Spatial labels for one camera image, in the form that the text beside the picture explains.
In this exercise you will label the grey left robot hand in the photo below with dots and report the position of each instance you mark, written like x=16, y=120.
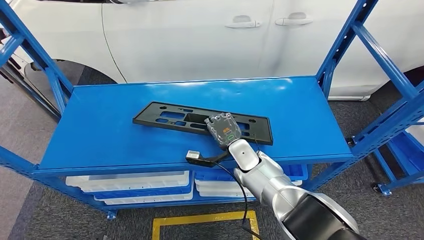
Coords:
x=223, y=130

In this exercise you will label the black plastic plate frame part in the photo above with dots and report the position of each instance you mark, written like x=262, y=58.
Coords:
x=195, y=119

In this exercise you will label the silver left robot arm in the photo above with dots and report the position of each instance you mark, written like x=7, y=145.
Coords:
x=265, y=179

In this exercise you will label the blue metal shelf rack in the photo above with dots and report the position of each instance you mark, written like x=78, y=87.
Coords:
x=99, y=132
x=404, y=152

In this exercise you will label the white car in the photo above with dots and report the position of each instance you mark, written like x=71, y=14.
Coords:
x=185, y=43

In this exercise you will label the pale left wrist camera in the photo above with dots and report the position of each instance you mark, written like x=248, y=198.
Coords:
x=195, y=157

